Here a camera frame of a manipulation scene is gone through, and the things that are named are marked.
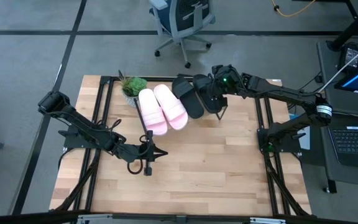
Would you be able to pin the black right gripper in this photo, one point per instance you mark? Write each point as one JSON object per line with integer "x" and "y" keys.
{"x": 225, "y": 81}

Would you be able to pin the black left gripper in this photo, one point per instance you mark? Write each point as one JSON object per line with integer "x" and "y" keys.
{"x": 132, "y": 152}

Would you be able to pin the black slide sandal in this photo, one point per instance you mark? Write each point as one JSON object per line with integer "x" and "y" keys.
{"x": 186, "y": 96}
{"x": 204, "y": 90}

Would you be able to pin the pink slide sandal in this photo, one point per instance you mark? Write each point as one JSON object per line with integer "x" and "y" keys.
{"x": 172, "y": 109}
{"x": 152, "y": 115}

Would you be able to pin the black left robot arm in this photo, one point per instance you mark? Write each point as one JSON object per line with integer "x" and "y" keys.
{"x": 82, "y": 127}

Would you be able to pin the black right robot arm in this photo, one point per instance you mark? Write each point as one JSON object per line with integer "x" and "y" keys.
{"x": 278, "y": 91}

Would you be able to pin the wooden shelf black metal legs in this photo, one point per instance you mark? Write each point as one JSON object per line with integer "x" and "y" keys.
{"x": 141, "y": 116}

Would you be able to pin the green plant in patterned pot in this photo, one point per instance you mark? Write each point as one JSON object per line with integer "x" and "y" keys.
{"x": 134, "y": 86}

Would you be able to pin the grey blue office chair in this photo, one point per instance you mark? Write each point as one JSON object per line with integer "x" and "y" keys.
{"x": 179, "y": 21}

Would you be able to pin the dark grey desk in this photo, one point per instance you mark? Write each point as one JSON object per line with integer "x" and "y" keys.
{"x": 331, "y": 105}

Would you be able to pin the thin white rod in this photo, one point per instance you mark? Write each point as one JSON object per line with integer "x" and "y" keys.
{"x": 340, "y": 72}

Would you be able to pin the black power brick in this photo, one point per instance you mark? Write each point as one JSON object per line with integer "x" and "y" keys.
{"x": 351, "y": 56}

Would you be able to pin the black desk leg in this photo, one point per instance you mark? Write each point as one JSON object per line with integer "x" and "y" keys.
{"x": 353, "y": 28}

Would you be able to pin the black laptop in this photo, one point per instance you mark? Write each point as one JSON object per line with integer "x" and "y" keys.
{"x": 353, "y": 141}

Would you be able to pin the black overhead beam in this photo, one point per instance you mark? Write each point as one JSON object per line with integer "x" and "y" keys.
{"x": 26, "y": 217}

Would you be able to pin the black metal table frame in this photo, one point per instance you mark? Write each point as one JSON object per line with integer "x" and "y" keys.
{"x": 106, "y": 81}

